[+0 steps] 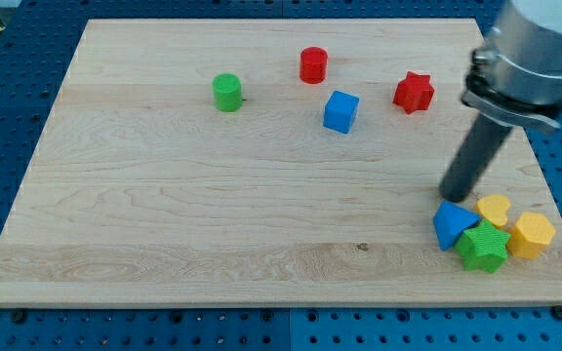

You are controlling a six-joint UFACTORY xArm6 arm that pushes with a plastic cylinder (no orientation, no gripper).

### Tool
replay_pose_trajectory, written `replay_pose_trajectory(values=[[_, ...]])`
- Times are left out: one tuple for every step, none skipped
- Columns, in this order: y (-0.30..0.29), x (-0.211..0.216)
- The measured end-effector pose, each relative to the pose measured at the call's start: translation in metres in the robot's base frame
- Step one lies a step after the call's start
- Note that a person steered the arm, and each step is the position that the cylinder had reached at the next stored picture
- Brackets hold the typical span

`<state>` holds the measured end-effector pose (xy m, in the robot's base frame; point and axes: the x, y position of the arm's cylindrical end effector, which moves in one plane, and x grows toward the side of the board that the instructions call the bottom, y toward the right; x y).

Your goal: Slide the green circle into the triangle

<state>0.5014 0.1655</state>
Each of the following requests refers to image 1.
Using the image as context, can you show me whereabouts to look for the red cylinder block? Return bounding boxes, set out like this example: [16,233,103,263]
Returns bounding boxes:
[300,47,328,84]

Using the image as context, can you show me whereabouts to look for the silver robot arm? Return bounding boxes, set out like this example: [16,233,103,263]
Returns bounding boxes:
[462,0,562,134]

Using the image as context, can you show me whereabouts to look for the yellow hexagon block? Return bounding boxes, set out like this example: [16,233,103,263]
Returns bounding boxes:
[506,212,556,259]

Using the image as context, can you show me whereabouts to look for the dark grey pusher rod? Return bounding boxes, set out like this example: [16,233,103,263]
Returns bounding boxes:
[439,114,512,203]

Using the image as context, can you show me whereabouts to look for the yellow heart block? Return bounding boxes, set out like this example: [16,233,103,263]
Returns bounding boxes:
[473,194,511,228]

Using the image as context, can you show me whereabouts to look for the light wooden board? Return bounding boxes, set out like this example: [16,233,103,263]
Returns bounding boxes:
[0,19,562,309]

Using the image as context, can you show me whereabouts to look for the red star block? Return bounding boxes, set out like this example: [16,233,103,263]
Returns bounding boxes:
[392,71,435,114]

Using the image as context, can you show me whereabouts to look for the green star block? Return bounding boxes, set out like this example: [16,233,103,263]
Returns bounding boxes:
[454,219,510,273]

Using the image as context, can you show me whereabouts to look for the blue cube block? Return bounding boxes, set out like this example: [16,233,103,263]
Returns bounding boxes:
[323,91,360,134]

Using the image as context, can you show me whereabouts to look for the green cylinder block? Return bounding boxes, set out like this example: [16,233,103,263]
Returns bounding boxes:
[212,73,243,112]

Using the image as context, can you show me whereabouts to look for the blue triangle block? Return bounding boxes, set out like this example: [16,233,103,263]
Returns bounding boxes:
[433,200,481,251]

